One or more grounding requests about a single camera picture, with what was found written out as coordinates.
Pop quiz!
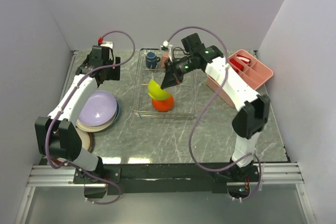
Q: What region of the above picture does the lavender plate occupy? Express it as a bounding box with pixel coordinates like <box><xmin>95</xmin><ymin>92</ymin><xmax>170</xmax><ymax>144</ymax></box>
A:
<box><xmin>78</xmin><ymin>90</ymin><xmax>118</xmax><ymax>126</ymax></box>

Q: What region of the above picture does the yellow-green bowl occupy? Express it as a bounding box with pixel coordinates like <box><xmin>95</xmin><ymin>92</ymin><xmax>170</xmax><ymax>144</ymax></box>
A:
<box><xmin>148</xmin><ymin>79</ymin><xmax>171</xmax><ymax>101</ymax></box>

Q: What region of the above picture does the red white item in tray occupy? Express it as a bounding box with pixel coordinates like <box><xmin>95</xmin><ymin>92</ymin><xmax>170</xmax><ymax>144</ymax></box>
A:
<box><xmin>236</xmin><ymin>55</ymin><xmax>251</xmax><ymax>66</ymax></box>

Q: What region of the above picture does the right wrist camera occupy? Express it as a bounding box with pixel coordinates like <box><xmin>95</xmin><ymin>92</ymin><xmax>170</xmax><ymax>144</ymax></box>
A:
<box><xmin>160</xmin><ymin>40</ymin><xmax>174</xmax><ymax>62</ymax></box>

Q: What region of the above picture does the black base beam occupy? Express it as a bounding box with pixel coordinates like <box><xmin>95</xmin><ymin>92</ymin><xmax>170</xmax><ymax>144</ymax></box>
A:
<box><xmin>73</xmin><ymin>163</ymin><xmax>260</xmax><ymax>196</ymax></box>

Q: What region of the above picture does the pink compartment tray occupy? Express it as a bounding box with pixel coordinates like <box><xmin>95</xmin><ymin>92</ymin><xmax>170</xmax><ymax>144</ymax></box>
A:
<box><xmin>206</xmin><ymin>49</ymin><xmax>274</xmax><ymax>108</ymax></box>

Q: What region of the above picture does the brown rimmed cream plate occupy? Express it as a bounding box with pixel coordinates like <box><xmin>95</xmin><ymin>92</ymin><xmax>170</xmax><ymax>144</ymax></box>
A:
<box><xmin>51</xmin><ymin>128</ymin><xmax>94</xmax><ymax>165</ymax></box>

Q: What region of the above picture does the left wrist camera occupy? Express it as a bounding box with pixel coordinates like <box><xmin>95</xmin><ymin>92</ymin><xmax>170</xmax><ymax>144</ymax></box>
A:
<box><xmin>98</xmin><ymin>37</ymin><xmax>113</xmax><ymax>49</ymax></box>

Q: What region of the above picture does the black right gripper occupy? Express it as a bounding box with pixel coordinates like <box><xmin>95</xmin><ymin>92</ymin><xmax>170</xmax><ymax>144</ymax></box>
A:
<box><xmin>161</xmin><ymin>55</ymin><xmax>196</xmax><ymax>89</ymax></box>

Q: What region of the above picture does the dark blue mug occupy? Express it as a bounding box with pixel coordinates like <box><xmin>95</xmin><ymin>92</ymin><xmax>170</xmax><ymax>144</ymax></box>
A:
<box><xmin>145</xmin><ymin>52</ymin><xmax>161</xmax><ymax>69</ymax></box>

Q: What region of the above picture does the wire dish rack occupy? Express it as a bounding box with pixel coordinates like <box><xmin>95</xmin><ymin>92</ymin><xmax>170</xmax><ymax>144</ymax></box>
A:
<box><xmin>132</xmin><ymin>48</ymin><xmax>199</xmax><ymax>119</ymax></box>

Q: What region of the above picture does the blue plate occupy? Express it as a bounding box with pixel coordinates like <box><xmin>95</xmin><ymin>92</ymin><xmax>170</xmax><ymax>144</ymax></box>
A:
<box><xmin>112</xmin><ymin>101</ymin><xmax>120</xmax><ymax>123</ymax></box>

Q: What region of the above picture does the pink mug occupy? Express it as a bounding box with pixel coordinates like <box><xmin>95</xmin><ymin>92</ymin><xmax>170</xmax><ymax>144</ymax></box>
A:
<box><xmin>161</xmin><ymin>53</ymin><xmax>169</xmax><ymax>69</ymax></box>

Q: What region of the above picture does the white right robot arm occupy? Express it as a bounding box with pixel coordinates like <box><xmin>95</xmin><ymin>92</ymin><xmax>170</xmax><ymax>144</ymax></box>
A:
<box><xmin>161</xmin><ymin>33</ymin><xmax>270</xmax><ymax>181</ymax></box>

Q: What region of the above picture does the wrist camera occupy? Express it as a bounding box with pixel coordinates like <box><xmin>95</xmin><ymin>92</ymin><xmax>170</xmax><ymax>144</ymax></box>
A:
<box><xmin>98</xmin><ymin>37</ymin><xmax>113</xmax><ymax>49</ymax></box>
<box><xmin>160</xmin><ymin>40</ymin><xmax>174</xmax><ymax>62</ymax></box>

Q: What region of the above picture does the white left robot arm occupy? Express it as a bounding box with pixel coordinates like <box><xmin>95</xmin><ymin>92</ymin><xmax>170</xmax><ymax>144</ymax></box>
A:
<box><xmin>35</xmin><ymin>42</ymin><xmax>121</xmax><ymax>183</ymax></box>

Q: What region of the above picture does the orange bowl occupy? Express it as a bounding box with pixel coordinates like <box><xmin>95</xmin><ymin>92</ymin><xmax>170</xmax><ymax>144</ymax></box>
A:
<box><xmin>152</xmin><ymin>94</ymin><xmax>174</xmax><ymax>112</ymax></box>

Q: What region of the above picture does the aluminium rail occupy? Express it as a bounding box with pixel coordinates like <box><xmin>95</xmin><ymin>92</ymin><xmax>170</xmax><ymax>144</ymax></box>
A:
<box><xmin>27</xmin><ymin>163</ymin><xmax>304</xmax><ymax>187</ymax></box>

